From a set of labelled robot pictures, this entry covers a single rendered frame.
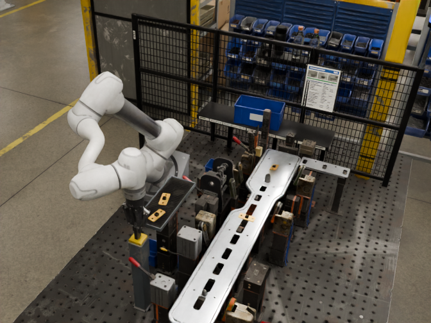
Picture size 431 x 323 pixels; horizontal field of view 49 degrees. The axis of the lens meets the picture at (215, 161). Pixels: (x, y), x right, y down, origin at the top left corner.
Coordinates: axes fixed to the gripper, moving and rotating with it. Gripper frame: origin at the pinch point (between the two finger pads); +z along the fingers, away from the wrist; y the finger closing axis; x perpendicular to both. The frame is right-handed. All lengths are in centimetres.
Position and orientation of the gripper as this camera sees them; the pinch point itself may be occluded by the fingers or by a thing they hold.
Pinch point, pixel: (137, 231)
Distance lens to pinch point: 206.5
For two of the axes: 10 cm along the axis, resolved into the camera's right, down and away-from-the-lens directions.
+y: 9.2, 2.5, -3.0
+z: -0.4, 8.2, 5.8
